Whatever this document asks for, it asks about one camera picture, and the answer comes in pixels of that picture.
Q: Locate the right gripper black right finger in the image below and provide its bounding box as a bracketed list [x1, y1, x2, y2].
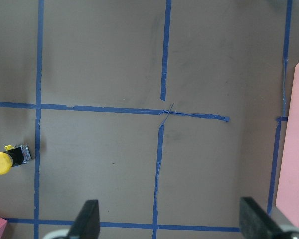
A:
[239, 197, 284, 239]

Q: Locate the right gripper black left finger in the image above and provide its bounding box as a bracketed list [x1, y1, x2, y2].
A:
[67, 199, 100, 239]

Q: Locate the yellow push button switch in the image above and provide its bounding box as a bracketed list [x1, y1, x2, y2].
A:
[0, 144, 32, 175]

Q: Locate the pink plastic bin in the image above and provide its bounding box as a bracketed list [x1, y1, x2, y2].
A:
[276, 63, 299, 228]

